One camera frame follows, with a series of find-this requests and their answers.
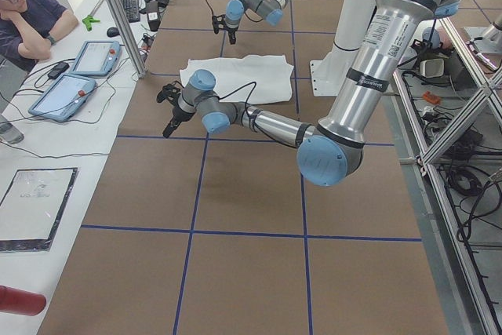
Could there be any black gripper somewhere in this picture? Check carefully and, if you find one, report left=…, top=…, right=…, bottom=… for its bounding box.
left=162, top=100, right=192, bottom=138
left=225, top=16, right=240, bottom=45

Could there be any white printed long-sleeve shirt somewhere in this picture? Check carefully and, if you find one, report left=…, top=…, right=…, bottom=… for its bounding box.
left=180, top=55, right=293, bottom=104

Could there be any silver foil tray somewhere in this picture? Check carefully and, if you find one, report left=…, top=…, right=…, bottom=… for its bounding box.
left=1, top=167, right=78, bottom=253

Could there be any blue teach pendant far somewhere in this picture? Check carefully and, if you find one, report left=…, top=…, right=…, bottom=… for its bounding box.
left=70, top=40, right=121, bottom=77

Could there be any blue teach pendant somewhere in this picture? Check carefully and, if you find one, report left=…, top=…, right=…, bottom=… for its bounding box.
left=70, top=40, right=121, bottom=77
left=28, top=74, right=96, bottom=122

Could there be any black computer mouse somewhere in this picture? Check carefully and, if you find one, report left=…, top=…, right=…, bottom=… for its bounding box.
left=107, top=27, right=120, bottom=38

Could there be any black power adapter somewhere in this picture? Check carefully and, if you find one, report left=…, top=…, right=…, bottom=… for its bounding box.
left=47, top=61, right=70, bottom=80

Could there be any black keyboard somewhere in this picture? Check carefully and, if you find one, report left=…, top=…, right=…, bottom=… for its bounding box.
left=120, top=0, right=140, bottom=23

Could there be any seated person dark shirt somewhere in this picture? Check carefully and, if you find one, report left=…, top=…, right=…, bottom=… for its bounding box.
left=1, top=0, right=79, bottom=72

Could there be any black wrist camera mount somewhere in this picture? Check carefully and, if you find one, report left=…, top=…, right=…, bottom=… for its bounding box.
left=156, top=83, right=182, bottom=106
left=211, top=14, right=227, bottom=35

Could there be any aluminium frame post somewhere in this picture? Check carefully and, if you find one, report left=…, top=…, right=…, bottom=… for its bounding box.
left=106, top=0, right=147, bottom=78

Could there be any blue teach pendant near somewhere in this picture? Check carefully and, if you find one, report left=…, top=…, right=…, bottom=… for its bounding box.
left=28, top=74, right=96, bottom=122

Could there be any aluminium side frame rack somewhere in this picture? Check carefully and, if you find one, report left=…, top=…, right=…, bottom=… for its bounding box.
left=389, top=18, right=501, bottom=334

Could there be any red fire extinguisher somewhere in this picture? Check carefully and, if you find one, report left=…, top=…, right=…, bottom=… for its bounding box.
left=1, top=286, right=46, bottom=316

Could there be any green plastic tool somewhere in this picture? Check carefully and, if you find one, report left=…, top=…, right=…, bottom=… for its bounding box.
left=82, top=15, right=100, bottom=31

